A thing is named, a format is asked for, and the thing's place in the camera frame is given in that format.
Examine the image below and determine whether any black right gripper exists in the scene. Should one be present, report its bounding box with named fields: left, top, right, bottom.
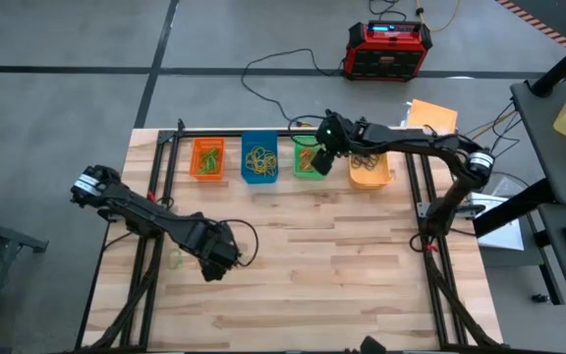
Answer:
left=311, top=110, right=378, bottom=177

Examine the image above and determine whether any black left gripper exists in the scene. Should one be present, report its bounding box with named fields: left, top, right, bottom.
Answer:
left=179, top=211, right=243, bottom=283

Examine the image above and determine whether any orange rubber band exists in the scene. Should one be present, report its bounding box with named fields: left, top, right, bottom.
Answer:
left=298, top=148, right=315, bottom=173

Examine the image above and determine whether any yellow plastic basket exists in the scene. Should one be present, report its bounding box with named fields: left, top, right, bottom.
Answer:
left=348, top=147, right=394, bottom=191

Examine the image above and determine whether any green plastic basket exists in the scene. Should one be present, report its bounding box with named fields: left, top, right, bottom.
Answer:
left=292, top=135, right=328, bottom=179

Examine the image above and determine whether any clear plastic sleeve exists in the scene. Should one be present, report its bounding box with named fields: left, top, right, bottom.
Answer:
left=399, top=100, right=415, bottom=128

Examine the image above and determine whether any blue plastic basket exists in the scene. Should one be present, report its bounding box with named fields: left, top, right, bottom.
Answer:
left=241, top=130, right=280, bottom=186

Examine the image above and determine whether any red black power station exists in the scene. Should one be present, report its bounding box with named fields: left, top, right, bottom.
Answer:
left=343, top=20, right=433, bottom=83

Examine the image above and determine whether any orange paper folder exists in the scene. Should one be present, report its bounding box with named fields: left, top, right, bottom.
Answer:
left=405, top=98, right=460, bottom=137

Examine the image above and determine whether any orange plastic basket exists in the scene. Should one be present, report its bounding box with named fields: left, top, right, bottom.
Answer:
left=189, top=137, right=227, bottom=181

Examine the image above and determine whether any black rounded object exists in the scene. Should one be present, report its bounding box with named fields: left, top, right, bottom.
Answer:
left=360, top=335, right=387, bottom=354

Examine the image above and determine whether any black support beam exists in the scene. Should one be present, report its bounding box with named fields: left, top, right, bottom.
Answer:
left=473, top=177, right=555, bottom=238

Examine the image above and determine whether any white paper sheet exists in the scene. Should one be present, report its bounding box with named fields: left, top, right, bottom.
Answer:
left=477, top=218, right=525, bottom=252

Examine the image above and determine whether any grey side table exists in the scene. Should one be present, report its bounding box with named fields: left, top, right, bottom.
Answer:
left=510, top=78, right=566, bottom=206

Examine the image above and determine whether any grey metal stand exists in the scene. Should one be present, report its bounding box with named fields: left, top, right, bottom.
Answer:
left=0, top=196, right=50, bottom=354

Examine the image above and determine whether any black metal pole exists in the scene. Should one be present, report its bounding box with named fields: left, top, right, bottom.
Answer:
left=530, top=29, right=566, bottom=98

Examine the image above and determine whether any black floor power cable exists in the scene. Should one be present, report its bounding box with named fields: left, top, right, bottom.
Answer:
left=240, top=47, right=347, bottom=127

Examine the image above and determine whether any black looped floor cable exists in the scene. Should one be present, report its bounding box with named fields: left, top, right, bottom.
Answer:
left=367, top=0, right=408, bottom=24

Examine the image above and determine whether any thin yellow cable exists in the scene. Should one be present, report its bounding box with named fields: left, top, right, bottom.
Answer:
left=464, top=110, right=519, bottom=148

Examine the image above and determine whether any black cable bundle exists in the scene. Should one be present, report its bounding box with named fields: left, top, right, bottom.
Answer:
left=459, top=100, right=525, bottom=181

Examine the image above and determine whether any yellow floor cable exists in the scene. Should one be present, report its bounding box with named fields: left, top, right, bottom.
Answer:
left=414, top=0, right=462, bottom=33

